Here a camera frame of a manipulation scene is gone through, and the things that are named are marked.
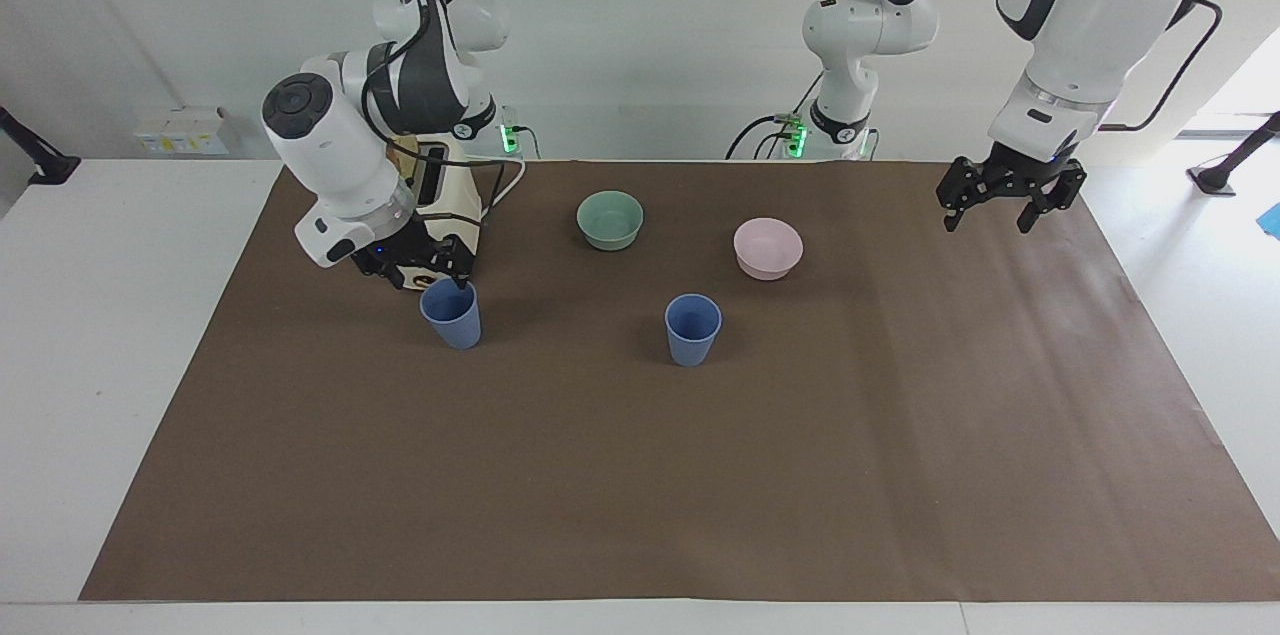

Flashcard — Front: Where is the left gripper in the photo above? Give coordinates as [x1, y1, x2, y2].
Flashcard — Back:
[936, 143, 1089, 236]

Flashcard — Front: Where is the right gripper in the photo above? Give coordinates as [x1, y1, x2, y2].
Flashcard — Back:
[352, 215, 479, 293]

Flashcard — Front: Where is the blue cup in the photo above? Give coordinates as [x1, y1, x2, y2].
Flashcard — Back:
[665, 294, 723, 368]
[419, 277, 482, 351]

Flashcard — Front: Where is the cream and black appliance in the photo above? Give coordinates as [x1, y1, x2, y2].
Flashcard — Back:
[392, 139, 493, 278]

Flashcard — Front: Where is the green bowl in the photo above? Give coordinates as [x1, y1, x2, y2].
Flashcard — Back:
[576, 191, 645, 252]

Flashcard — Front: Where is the black stand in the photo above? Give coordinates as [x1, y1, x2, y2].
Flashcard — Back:
[1186, 111, 1280, 197]
[0, 105, 82, 187]

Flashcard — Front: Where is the pink bowl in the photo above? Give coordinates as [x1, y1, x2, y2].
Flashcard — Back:
[733, 218, 805, 282]

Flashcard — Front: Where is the white cable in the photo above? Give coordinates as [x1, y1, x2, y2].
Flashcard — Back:
[484, 159, 528, 214]

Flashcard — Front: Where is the black cable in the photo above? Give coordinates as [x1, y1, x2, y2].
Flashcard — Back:
[1098, 0, 1225, 134]
[726, 70, 827, 162]
[338, 0, 453, 171]

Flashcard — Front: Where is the white wall socket box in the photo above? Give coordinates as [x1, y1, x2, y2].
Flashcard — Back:
[133, 106, 231, 157]

